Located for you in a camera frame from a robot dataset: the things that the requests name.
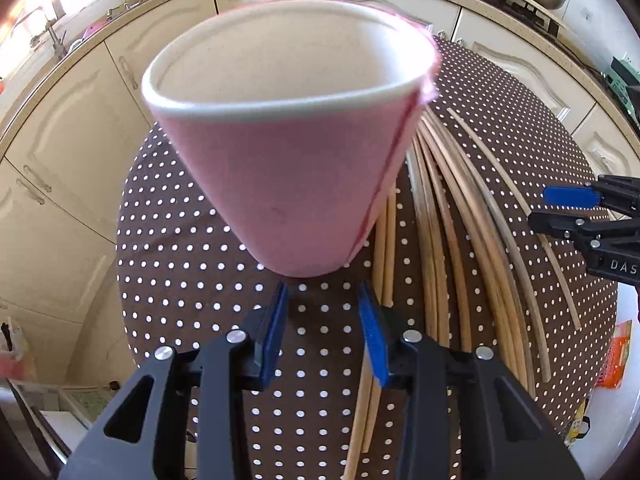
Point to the orange snack bag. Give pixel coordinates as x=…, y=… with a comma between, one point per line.
x=614, y=366

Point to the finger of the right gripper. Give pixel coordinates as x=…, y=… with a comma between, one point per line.
x=581, y=230
x=616, y=193

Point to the pink cup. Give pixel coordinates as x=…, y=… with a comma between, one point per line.
x=294, y=117

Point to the chrome sink faucet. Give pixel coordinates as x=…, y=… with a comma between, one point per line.
x=57, y=42

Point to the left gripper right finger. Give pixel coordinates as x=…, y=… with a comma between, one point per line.
x=465, y=402

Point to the green electric cooker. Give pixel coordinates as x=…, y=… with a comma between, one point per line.
x=623, y=82

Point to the cream lower cabinets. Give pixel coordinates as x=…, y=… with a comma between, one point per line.
x=65, y=153

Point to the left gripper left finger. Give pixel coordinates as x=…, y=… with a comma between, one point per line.
x=141, y=434

